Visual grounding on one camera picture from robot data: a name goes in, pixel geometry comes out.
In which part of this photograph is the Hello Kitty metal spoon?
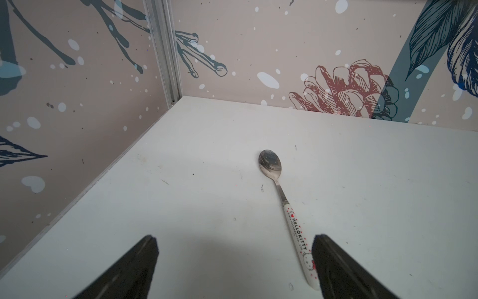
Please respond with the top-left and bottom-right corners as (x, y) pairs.
(258, 149), (321, 291)

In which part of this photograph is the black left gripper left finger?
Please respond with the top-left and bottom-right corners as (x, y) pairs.
(74, 235), (159, 299)

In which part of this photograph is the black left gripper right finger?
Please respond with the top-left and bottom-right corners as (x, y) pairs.
(312, 234), (398, 299)

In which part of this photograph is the aluminium corner frame post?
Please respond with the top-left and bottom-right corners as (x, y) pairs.
(144, 0), (182, 108)

